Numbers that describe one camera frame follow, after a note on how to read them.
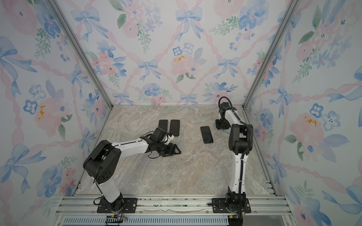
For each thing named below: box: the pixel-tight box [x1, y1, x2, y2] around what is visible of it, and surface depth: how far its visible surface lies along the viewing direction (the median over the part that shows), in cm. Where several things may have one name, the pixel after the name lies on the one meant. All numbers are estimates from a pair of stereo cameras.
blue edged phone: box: [170, 119, 181, 137], surface depth 109 cm
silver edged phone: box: [158, 119, 168, 132], surface depth 110 cm
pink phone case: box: [158, 119, 168, 132], surface depth 110 cm
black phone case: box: [170, 119, 181, 137], surface depth 109 cm
